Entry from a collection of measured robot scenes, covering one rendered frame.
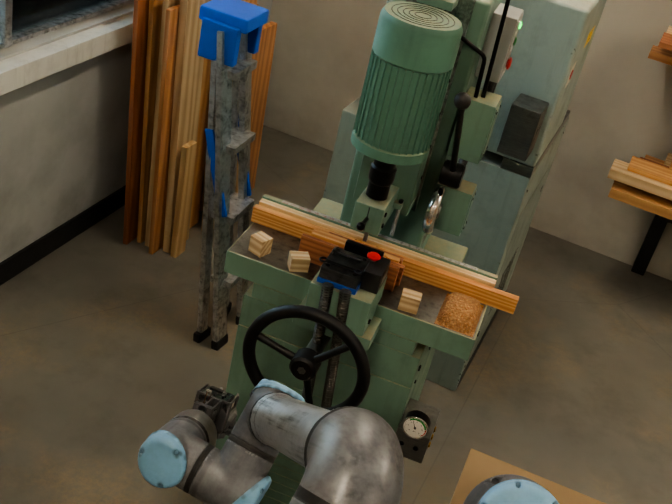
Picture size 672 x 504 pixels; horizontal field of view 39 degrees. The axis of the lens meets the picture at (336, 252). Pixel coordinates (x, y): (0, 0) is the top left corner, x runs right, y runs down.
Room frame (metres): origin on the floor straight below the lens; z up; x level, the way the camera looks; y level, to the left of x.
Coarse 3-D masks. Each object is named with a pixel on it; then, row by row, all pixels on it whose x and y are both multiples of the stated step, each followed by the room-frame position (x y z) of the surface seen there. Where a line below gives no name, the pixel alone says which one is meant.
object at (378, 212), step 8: (392, 192) 1.97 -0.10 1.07; (360, 200) 1.89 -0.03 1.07; (368, 200) 1.90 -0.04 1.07; (376, 200) 1.91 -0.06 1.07; (384, 200) 1.92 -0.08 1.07; (392, 200) 1.95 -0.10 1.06; (360, 208) 1.88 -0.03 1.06; (368, 208) 1.88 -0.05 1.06; (376, 208) 1.88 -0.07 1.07; (384, 208) 1.88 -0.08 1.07; (392, 208) 1.98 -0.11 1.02; (352, 216) 1.89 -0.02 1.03; (360, 216) 1.88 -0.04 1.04; (368, 216) 1.88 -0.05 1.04; (376, 216) 1.88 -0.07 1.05; (384, 216) 1.89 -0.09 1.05; (352, 224) 1.89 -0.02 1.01; (368, 224) 1.88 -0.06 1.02; (376, 224) 1.88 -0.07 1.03; (384, 224) 1.92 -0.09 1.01; (368, 232) 1.88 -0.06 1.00; (376, 232) 1.87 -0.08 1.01
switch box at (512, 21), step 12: (516, 12) 2.22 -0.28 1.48; (492, 24) 2.17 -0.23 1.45; (504, 24) 2.17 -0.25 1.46; (516, 24) 2.16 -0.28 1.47; (492, 36) 2.17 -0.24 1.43; (504, 36) 2.16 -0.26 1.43; (492, 48) 2.17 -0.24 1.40; (504, 48) 2.16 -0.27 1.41; (480, 60) 2.17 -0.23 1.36; (504, 60) 2.16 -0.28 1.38; (492, 72) 2.16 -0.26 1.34; (504, 72) 2.23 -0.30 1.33
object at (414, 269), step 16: (256, 208) 1.97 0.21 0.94; (272, 224) 1.96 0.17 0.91; (288, 224) 1.96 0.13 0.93; (304, 224) 1.95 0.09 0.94; (400, 256) 1.91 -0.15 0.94; (416, 272) 1.89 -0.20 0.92; (432, 272) 1.88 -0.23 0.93; (448, 272) 1.89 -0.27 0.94; (448, 288) 1.88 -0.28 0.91; (464, 288) 1.87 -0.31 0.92; (480, 288) 1.86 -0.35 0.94; (496, 304) 1.85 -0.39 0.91; (512, 304) 1.85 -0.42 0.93
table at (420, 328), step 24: (240, 240) 1.88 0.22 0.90; (288, 240) 1.93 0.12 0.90; (240, 264) 1.81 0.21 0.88; (264, 264) 1.80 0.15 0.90; (312, 264) 1.85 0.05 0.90; (288, 288) 1.79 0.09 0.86; (408, 288) 1.85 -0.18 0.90; (432, 288) 1.87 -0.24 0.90; (384, 312) 1.75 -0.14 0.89; (408, 312) 1.75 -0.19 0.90; (432, 312) 1.77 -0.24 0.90; (360, 336) 1.66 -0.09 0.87; (408, 336) 1.73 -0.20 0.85; (432, 336) 1.72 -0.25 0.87; (456, 336) 1.71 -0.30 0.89
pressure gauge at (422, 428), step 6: (408, 414) 1.67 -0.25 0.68; (414, 414) 1.67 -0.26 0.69; (420, 414) 1.67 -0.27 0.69; (408, 420) 1.66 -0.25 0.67; (414, 420) 1.66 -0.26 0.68; (420, 420) 1.65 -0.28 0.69; (426, 420) 1.66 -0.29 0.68; (402, 426) 1.66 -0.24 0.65; (408, 426) 1.66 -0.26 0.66; (420, 426) 1.65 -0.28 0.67; (426, 426) 1.65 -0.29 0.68; (408, 432) 1.66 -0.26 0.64; (414, 432) 1.65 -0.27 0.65; (420, 432) 1.65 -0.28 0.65; (426, 432) 1.65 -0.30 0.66; (414, 438) 1.65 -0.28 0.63; (420, 438) 1.65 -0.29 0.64
